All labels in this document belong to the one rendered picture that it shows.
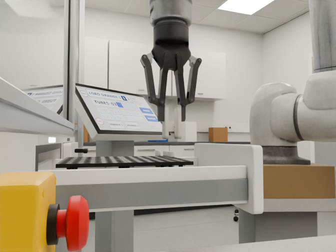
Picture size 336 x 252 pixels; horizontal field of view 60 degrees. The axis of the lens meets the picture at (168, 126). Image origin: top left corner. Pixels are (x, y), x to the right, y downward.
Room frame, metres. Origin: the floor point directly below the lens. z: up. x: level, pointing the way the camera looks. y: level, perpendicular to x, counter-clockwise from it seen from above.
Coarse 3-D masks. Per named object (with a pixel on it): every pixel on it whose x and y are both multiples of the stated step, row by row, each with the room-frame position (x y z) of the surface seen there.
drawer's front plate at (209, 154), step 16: (208, 144) 0.65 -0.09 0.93; (224, 144) 0.57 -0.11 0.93; (240, 144) 0.52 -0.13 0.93; (208, 160) 0.65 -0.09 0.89; (224, 160) 0.57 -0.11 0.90; (240, 160) 0.50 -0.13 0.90; (256, 160) 0.47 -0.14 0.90; (256, 176) 0.47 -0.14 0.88; (256, 192) 0.47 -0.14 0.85; (256, 208) 0.47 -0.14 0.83
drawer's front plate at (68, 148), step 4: (64, 144) 0.70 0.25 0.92; (68, 144) 0.70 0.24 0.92; (72, 144) 0.76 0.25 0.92; (76, 144) 0.91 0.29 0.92; (64, 148) 0.69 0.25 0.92; (68, 148) 0.70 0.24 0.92; (72, 148) 0.76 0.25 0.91; (64, 152) 0.69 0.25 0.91; (68, 152) 0.70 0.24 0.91; (72, 152) 0.76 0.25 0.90; (64, 156) 0.69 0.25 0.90; (68, 156) 0.70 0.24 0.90; (72, 156) 0.77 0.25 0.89; (76, 156) 0.92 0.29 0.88
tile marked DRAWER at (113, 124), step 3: (108, 120) 1.31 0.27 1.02; (111, 120) 1.32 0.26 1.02; (108, 123) 1.29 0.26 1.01; (111, 123) 1.30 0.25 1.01; (114, 123) 1.32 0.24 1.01; (117, 123) 1.34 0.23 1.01; (120, 123) 1.35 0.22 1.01; (111, 126) 1.29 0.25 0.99; (114, 126) 1.30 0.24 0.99; (117, 126) 1.32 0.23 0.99; (120, 126) 1.34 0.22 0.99; (123, 126) 1.35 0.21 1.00
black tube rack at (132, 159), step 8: (64, 160) 0.52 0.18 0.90; (72, 160) 0.52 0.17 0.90; (80, 160) 0.52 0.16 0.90; (88, 160) 0.53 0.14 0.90; (96, 160) 0.52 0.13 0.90; (104, 160) 0.52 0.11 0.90; (112, 160) 0.52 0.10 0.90; (120, 160) 0.53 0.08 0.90; (128, 160) 0.52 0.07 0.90; (136, 160) 0.52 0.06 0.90; (144, 160) 0.52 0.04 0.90; (152, 160) 0.53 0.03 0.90; (160, 160) 0.52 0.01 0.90; (168, 160) 0.52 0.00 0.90; (176, 160) 0.52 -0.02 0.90; (72, 168) 0.53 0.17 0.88
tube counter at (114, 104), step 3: (111, 102) 1.43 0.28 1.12; (114, 102) 1.45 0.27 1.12; (117, 102) 1.47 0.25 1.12; (120, 102) 1.49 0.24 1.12; (123, 102) 1.51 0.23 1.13; (114, 105) 1.43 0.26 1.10; (117, 105) 1.45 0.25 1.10; (120, 105) 1.47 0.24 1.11; (123, 105) 1.49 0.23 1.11; (126, 105) 1.51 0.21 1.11; (129, 105) 1.53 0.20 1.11; (132, 105) 1.55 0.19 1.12; (129, 108) 1.51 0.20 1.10; (132, 108) 1.53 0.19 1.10; (135, 108) 1.55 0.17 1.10
